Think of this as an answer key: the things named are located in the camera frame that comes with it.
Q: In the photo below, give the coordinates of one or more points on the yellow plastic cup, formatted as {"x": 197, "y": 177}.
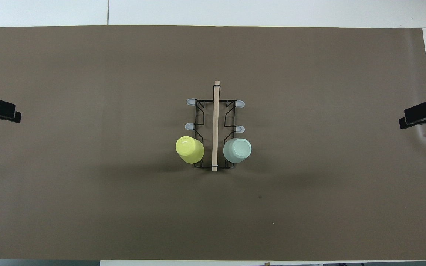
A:
{"x": 190, "y": 149}

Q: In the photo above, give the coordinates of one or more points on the pale green plastic cup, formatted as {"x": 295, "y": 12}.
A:
{"x": 238, "y": 150}

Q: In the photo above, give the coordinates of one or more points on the brown table mat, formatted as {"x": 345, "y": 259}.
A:
{"x": 124, "y": 207}

